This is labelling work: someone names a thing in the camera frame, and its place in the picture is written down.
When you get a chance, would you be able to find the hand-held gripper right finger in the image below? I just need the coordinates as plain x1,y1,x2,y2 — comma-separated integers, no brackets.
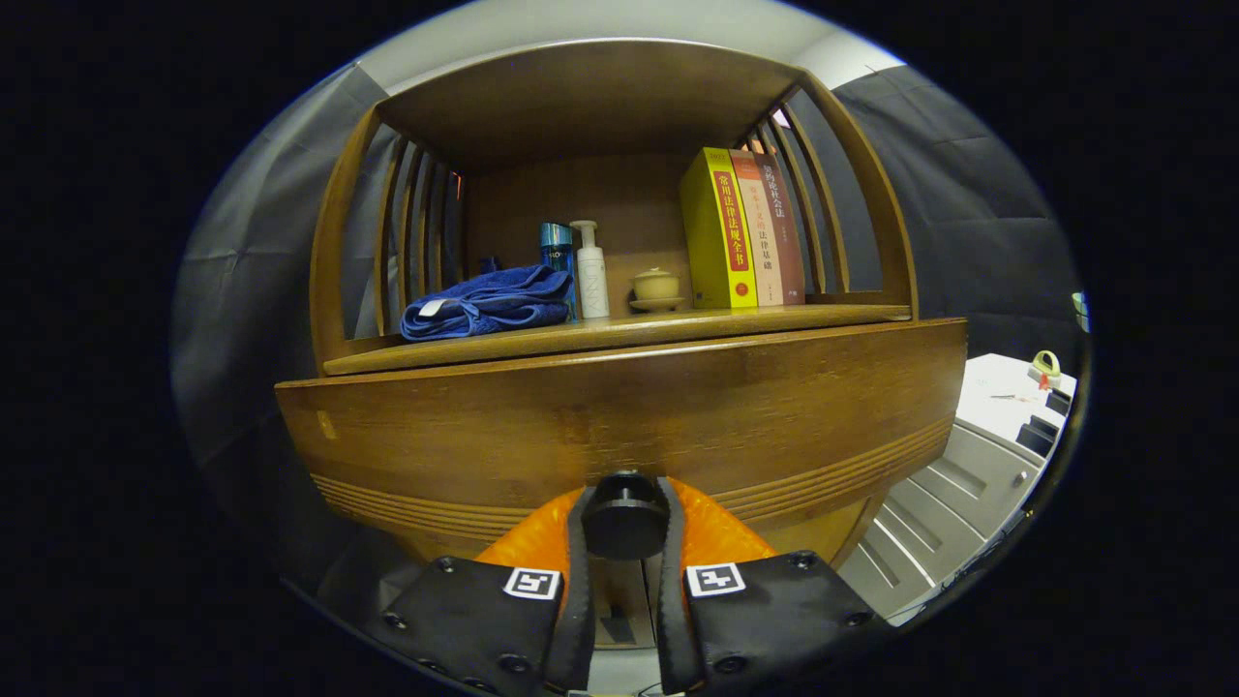
656,476,896,696

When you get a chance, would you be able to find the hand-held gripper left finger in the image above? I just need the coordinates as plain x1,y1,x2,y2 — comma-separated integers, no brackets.
373,484,599,697

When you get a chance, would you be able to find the black round drawer knob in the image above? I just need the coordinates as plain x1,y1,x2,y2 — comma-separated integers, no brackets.
584,471,671,561

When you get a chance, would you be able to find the wooden drawer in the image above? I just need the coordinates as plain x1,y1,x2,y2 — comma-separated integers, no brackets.
275,318,969,562

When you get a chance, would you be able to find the wooden countertop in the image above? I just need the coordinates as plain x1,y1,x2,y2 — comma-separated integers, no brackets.
322,303,916,377

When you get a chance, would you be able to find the white grey side cabinet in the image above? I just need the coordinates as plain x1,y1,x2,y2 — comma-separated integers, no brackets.
837,353,1077,621

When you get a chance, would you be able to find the wooden cabinet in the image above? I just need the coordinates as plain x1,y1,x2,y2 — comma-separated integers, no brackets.
275,39,969,679

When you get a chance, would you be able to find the blue towel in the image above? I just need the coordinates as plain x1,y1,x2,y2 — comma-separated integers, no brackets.
400,264,574,342

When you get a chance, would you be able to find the white pump bottle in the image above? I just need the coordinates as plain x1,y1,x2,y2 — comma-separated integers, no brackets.
569,220,611,319

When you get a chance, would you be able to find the blue cosmetic bottle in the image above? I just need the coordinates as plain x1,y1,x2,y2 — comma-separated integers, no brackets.
539,222,579,320

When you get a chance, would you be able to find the beige orange book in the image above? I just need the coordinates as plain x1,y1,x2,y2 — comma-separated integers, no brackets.
729,150,785,308

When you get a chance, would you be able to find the yellow book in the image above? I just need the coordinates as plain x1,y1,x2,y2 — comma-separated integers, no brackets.
679,147,759,311

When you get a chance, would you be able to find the brown book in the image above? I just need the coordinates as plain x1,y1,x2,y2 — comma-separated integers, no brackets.
753,152,806,306

